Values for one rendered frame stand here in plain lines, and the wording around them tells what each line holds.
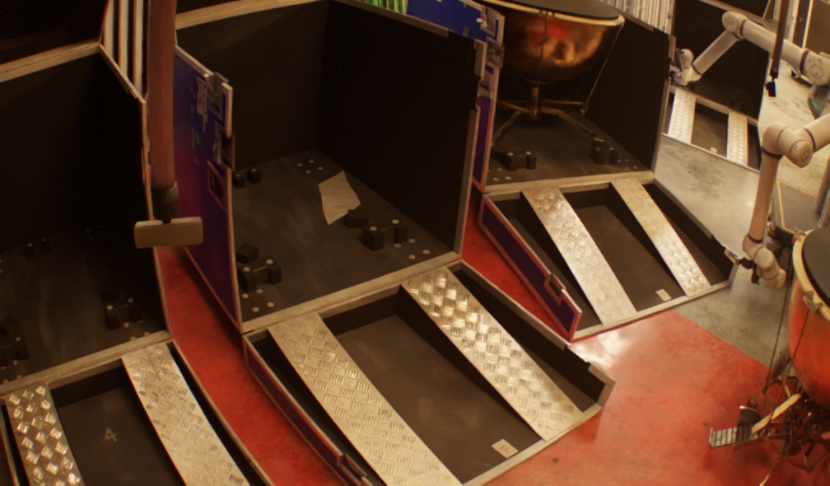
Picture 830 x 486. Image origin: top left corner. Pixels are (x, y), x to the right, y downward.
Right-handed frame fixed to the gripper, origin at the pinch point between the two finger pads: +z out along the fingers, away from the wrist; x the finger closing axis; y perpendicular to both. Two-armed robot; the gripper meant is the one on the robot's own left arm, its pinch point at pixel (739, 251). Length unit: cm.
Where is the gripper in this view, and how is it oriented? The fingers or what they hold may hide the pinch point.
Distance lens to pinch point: 308.0
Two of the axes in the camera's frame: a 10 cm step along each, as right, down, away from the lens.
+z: -3.9, -3.7, 8.4
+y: 0.3, -9.2, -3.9
